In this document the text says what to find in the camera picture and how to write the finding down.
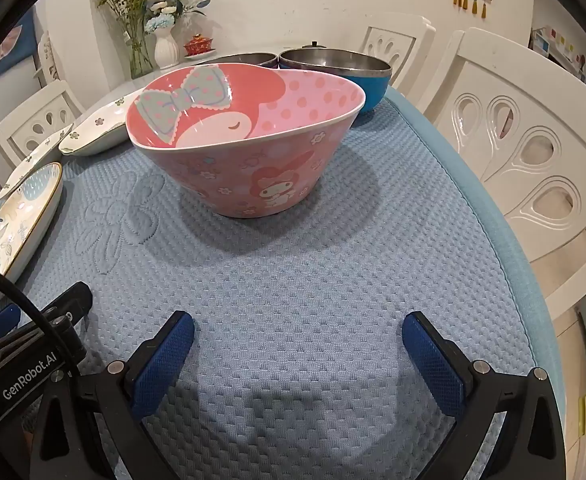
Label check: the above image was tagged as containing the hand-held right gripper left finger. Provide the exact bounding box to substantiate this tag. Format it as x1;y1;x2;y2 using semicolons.
30;310;196;480

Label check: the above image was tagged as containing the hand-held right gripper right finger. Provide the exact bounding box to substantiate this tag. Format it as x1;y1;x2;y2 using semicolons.
401;311;569;480

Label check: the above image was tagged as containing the blue leaf print plate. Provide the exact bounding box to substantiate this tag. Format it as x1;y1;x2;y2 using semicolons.
0;161;64;309

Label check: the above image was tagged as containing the white floral plate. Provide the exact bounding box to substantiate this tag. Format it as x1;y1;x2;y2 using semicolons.
0;122;74;200
58;87;146;157

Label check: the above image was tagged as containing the pink cartoon print bowl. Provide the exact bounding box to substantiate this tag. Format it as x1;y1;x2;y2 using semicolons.
125;61;365;219

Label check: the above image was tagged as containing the blue steel bowl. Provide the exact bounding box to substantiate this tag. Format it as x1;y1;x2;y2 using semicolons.
278;47;393;115

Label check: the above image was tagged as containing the magenta steel bowl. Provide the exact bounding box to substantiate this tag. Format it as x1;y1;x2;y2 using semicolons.
200;52;280;71

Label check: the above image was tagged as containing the light blue quilted mat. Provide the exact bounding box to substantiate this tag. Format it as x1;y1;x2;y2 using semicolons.
0;87;559;480

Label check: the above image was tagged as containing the white carved wooden chair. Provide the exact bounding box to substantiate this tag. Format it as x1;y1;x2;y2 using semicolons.
418;27;586;321
0;80;86;171
354;12;436;88

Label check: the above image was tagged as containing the blue cloth fridge cover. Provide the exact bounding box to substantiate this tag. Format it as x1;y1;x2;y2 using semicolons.
0;10;38;91

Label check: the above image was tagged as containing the white openwork rack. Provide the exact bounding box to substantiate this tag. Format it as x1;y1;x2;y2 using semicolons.
35;30;60;82

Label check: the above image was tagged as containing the glass vase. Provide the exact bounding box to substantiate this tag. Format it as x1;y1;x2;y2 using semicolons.
128;30;154;78

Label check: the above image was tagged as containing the white ribbed vase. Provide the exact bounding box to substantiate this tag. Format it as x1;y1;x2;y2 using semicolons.
154;27;181;70

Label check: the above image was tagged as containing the red lidded teacup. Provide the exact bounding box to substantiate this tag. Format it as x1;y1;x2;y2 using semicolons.
183;34;216;57

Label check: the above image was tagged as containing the blue white flower bouquet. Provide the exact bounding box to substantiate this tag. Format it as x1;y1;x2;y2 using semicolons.
143;0;211;36

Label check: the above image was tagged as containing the black cable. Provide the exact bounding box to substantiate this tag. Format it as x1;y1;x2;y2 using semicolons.
0;258;84;378

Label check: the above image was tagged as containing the cluttered wall shelf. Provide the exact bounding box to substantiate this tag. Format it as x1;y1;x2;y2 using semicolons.
528;25;586;98

